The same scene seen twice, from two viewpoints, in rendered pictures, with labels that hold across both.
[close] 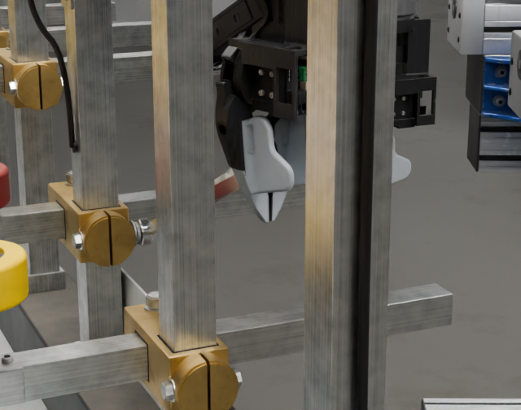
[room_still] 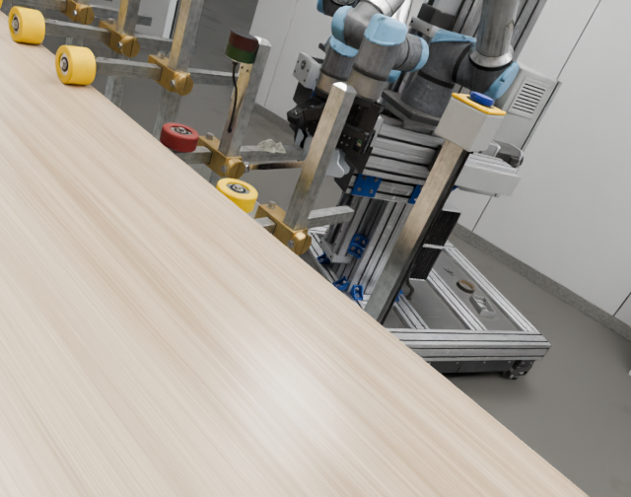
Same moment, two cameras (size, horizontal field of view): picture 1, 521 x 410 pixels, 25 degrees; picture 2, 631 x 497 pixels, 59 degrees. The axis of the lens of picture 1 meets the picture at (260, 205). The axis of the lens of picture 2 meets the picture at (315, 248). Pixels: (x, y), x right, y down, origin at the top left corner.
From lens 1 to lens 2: 0.62 m
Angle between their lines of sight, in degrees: 33
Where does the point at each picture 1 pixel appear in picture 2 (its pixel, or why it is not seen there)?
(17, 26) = (179, 55)
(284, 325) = (312, 219)
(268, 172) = (332, 170)
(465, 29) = (309, 77)
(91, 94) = (244, 111)
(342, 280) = (419, 238)
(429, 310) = (347, 216)
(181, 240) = (310, 192)
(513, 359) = not seen: hidden behind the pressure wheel
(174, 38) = (334, 124)
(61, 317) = not seen: hidden behind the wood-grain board
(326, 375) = (402, 263)
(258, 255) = not seen: hidden behind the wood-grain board
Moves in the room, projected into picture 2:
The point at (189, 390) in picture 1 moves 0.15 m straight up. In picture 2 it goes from (299, 245) to (323, 181)
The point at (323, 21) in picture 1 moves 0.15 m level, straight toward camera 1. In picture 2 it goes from (445, 165) to (497, 209)
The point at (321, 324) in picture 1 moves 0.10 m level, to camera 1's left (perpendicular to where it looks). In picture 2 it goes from (405, 248) to (359, 244)
